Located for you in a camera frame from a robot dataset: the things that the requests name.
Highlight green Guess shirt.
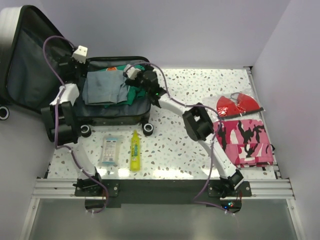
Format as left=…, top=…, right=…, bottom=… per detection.
left=102, top=64, right=146, bottom=108

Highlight light blue jeans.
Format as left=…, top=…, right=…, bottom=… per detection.
left=82, top=70, right=128, bottom=105

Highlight red item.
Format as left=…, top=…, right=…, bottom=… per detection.
left=202, top=88, right=265, bottom=120

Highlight pink camouflage pants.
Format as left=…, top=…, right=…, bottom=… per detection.
left=213, top=119, right=274, bottom=168

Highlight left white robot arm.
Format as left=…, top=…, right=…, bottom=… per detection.
left=41, top=55, right=104, bottom=196

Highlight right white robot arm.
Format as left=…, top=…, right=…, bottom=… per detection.
left=123, top=69, right=244, bottom=198

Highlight black open suitcase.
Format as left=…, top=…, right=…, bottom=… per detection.
left=0, top=5, right=151, bottom=126

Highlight yellow plastic bottle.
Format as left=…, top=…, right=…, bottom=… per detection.
left=130, top=130, right=141, bottom=172

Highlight clear packet of wipes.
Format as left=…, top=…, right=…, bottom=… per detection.
left=100, top=135, right=124, bottom=166

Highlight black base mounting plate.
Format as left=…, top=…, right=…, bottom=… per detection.
left=74, top=178, right=251, bottom=214

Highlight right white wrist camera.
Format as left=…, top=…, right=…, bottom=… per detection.
left=123, top=64, right=142, bottom=80

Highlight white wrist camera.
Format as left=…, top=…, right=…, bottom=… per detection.
left=123, top=64, right=142, bottom=80
left=72, top=45, right=88, bottom=64

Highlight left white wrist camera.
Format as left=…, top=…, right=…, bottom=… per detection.
left=72, top=45, right=88, bottom=64

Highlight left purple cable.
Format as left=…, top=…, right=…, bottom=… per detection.
left=42, top=35, right=111, bottom=215

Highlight aluminium frame rail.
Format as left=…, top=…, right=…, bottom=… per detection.
left=19, top=162, right=78, bottom=240

